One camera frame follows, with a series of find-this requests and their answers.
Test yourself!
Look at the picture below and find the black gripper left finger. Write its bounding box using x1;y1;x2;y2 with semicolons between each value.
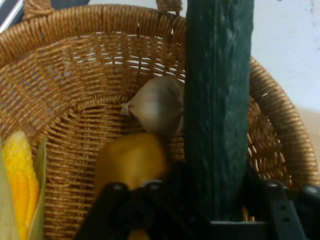
74;164;211;240

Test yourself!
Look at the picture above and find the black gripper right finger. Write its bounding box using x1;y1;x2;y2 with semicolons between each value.
241;162;320;240

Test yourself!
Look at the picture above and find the dark green cucumber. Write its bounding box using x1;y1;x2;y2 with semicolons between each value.
183;0;256;223

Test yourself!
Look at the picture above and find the orange bell pepper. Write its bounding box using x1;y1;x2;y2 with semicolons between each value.
94;132;169;240

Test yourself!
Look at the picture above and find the white garlic bulb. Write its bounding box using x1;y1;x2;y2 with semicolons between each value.
120;76;186;137

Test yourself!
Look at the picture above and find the yellow corn cob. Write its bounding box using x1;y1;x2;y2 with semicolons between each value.
0;129;48;240

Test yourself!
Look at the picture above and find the woven wicker basket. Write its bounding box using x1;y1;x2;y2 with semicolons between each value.
0;0;320;240

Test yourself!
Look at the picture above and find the aluminium frame rail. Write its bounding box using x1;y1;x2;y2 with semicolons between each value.
0;0;25;28

